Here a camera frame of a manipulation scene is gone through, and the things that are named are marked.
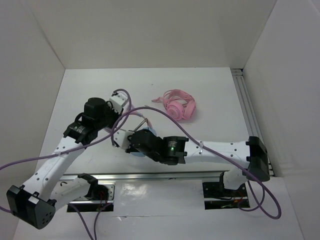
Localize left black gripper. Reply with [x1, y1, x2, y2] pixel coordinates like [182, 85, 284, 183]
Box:
[95, 101, 124, 131]

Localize blue pink cat-ear headphones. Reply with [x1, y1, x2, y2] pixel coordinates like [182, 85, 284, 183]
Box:
[102, 111, 158, 158]

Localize thin black headphone cable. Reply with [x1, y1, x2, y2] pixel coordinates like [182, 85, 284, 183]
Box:
[133, 117, 156, 132]

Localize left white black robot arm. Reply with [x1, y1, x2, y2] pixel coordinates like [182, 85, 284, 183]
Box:
[6, 95, 128, 230]

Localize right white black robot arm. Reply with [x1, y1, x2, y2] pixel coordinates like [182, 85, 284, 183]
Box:
[125, 129, 270, 196]

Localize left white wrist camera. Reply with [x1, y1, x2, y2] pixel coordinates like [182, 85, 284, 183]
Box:
[109, 92, 129, 114]

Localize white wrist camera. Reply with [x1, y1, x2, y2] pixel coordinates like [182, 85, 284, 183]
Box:
[109, 92, 129, 114]
[112, 129, 134, 150]

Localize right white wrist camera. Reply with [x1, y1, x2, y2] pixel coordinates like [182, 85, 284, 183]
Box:
[112, 129, 134, 150]

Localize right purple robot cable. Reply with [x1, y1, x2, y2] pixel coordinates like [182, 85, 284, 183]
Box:
[110, 106, 282, 220]

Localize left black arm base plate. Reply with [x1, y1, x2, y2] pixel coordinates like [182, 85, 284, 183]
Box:
[74, 181, 115, 202]

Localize front aluminium rail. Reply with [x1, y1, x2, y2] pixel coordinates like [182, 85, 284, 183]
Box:
[59, 170, 226, 183]

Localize aluminium rail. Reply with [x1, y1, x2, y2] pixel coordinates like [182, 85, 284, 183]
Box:
[59, 170, 226, 183]
[231, 69, 275, 182]

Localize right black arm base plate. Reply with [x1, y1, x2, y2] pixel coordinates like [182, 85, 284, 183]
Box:
[202, 182, 248, 201]

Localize right side aluminium rail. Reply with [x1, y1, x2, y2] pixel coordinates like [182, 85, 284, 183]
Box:
[231, 69, 275, 182]

